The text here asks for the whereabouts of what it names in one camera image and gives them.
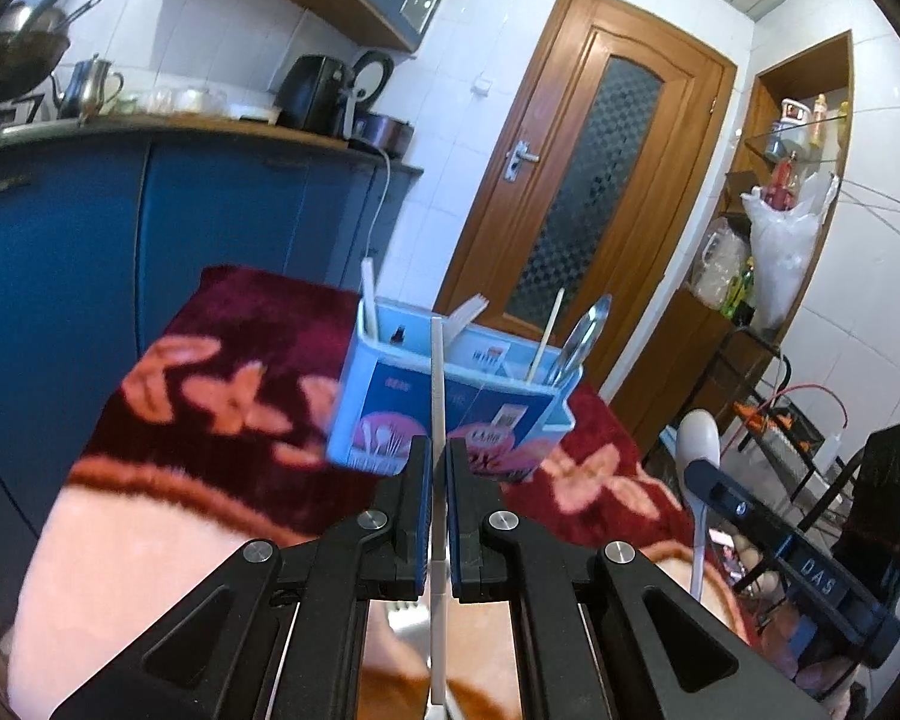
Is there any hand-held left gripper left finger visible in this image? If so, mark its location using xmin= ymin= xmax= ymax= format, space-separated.
xmin=49 ymin=435 xmax=434 ymax=720

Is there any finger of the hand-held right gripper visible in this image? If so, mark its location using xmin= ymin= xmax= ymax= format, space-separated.
xmin=682 ymin=460 xmax=797 ymax=550

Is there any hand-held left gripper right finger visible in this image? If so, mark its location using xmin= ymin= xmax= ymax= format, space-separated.
xmin=444 ymin=436 xmax=850 ymax=720

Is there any cream long-handled spoon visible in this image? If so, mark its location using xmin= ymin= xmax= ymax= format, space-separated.
xmin=677 ymin=409 xmax=722 ymax=601

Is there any light blue utensil box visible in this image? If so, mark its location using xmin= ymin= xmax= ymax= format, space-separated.
xmin=326 ymin=296 xmax=578 ymax=482

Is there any metal spoon with long handle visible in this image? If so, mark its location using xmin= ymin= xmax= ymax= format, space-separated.
xmin=544 ymin=294 xmax=614 ymax=387

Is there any person's right hand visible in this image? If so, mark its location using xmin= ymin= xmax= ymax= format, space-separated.
xmin=791 ymin=645 xmax=871 ymax=713

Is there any black metal rack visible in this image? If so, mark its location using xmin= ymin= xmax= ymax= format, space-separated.
xmin=709 ymin=326 xmax=871 ymax=511

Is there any red and pink floral blanket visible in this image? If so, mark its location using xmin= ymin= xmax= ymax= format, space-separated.
xmin=7 ymin=264 xmax=758 ymax=720

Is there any white hanging plastic bag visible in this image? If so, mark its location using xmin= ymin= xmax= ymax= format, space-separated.
xmin=742 ymin=171 xmax=841 ymax=331

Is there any wooden door with glass panel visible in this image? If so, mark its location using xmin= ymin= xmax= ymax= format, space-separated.
xmin=435 ymin=0 xmax=740 ymax=398

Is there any rice cooker with open lid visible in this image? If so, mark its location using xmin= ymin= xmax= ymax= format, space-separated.
xmin=345 ymin=50 xmax=415 ymax=158

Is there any blue base cabinet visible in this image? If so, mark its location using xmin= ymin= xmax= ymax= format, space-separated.
xmin=0 ymin=116 xmax=425 ymax=616

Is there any black air fryer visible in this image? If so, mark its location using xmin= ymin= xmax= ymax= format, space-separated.
xmin=276 ymin=54 xmax=357 ymax=137

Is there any stainless steel kettle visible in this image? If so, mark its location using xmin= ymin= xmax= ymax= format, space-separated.
xmin=52 ymin=54 xmax=125 ymax=121

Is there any gas stove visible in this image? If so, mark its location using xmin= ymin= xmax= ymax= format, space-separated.
xmin=0 ymin=94 xmax=50 ymax=137

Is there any dark steel wok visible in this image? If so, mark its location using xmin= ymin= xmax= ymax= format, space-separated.
xmin=0 ymin=4 xmax=72 ymax=102

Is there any red cable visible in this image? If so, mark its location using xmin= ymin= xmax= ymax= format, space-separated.
xmin=742 ymin=385 xmax=850 ymax=437

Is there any white power cable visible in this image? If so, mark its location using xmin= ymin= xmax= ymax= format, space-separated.
xmin=356 ymin=148 xmax=392 ymax=263

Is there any metal door handle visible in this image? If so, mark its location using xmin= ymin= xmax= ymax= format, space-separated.
xmin=504 ymin=140 xmax=539 ymax=182

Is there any wooden wall shelf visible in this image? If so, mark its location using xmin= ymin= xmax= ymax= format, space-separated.
xmin=645 ymin=51 xmax=856 ymax=466

